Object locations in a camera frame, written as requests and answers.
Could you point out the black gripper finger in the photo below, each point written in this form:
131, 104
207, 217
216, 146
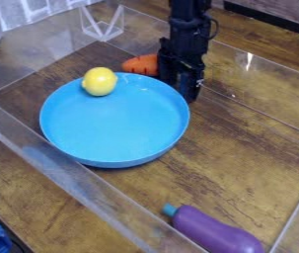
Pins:
166, 70
191, 79

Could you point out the yellow toy lemon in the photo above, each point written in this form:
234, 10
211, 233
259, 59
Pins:
99, 81

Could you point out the purple toy eggplant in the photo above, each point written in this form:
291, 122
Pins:
215, 236

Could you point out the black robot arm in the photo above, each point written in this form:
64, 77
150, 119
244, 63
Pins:
180, 66

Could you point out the blue round tray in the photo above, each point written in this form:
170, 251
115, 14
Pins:
120, 130

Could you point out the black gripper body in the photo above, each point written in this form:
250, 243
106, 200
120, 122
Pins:
187, 43

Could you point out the white patterned curtain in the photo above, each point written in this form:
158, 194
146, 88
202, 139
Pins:
23, 12

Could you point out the clear acrylic enclosure wall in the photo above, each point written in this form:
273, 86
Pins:
234, 166

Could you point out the clear acrylic corner bracket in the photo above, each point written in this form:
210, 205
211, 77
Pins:
99, 30

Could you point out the orange toy carrot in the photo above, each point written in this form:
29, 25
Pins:
142, 64

